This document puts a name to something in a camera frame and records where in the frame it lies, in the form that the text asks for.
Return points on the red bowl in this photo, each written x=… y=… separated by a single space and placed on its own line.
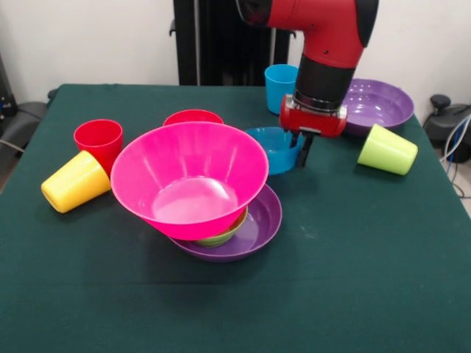
x=191 y=115

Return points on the dark green table cloth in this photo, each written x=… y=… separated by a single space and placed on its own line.
x=235 y=305

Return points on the blue cup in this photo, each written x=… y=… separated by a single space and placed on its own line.
x=277 y=88

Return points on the large pink bowl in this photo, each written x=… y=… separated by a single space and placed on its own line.
x=184 y=180

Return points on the red cup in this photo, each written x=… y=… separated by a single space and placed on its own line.
x=98 y=138

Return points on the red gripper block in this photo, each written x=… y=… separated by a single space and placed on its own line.
x=312 y=123

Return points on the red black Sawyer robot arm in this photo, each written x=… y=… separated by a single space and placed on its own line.
x=324 y=44

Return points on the yellow cup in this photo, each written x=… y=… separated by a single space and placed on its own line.
x=75 y=182

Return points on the purple bowl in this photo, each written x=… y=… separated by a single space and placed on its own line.
x=382 y=106
x=261 y=222

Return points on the green ribbed bowl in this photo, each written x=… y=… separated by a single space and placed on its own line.
x=219 y=239

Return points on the blue bowl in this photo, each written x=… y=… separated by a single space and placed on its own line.
x=279 y=160

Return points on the green cup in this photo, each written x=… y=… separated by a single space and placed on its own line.
x=390 y=150

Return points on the black office chair base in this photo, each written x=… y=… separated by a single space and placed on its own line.
x=450 y=121
x=22 y=121

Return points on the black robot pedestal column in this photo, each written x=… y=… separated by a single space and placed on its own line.
x=213 y=44

